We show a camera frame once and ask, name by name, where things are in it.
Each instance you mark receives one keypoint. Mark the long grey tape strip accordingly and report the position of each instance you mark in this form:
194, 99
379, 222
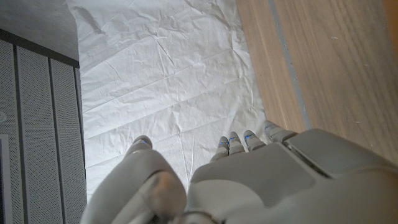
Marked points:
289, 62

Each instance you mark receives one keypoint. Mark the dark perforated partition panel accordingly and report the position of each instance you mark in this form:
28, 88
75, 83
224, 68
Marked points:
37, 140

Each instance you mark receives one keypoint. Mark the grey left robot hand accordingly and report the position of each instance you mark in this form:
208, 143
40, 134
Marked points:
264, 186

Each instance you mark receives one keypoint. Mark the white backdrop cloth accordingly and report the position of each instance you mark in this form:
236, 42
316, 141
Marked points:
155, 77

